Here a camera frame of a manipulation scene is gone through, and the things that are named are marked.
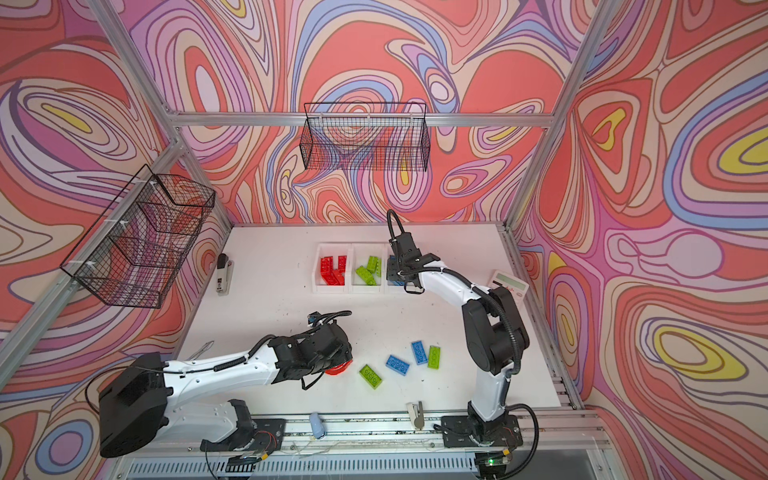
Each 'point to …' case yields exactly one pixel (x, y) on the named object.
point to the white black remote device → (224, 273)
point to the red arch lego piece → (337, 370)
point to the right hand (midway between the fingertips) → (402, 275)
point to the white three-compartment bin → (352, 268)
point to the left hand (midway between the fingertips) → (353, 352)
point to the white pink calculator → (517, 286)
